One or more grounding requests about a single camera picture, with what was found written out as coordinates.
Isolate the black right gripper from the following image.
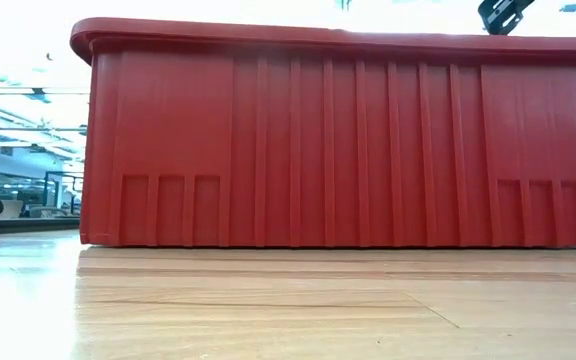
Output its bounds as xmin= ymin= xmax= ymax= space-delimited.
xmin=477 ymin=0 xmax=537 ymax=36

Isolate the red plastic ribbed bin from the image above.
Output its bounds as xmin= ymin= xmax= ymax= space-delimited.
xmin=69 ymin=17 xmax=576 ymax=250

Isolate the black aluminium table frame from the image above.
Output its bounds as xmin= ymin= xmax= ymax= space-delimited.
xmin=0 ymin=216 xmax=81 ymax=237

